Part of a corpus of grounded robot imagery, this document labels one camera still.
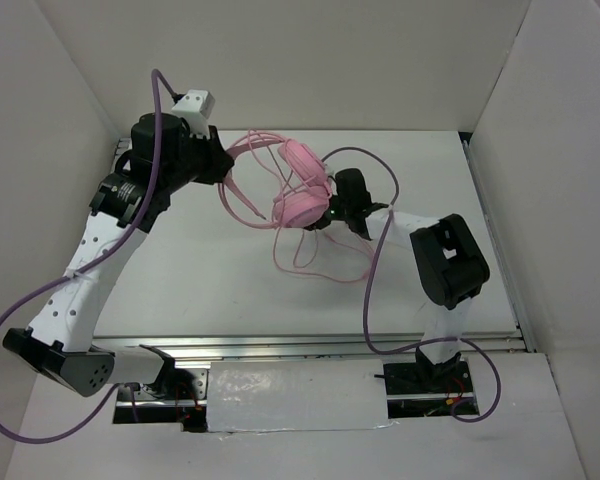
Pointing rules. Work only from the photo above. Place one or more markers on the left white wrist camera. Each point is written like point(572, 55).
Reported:
point(195, 108)

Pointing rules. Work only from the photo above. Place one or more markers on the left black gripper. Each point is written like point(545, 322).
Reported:
point(219, 160)

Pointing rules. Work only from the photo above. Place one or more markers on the white foil-edged cover plate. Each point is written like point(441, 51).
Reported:
point(306, 395)

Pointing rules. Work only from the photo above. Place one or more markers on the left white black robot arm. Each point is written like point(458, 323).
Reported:
point(57, 343)

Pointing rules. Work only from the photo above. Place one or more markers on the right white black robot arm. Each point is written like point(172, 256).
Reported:
point(450, 265)

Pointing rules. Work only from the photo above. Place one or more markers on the pink headphones with cable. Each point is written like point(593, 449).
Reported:
point(305, 189)

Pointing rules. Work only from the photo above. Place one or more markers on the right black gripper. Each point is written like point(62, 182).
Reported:
point(321, 224)

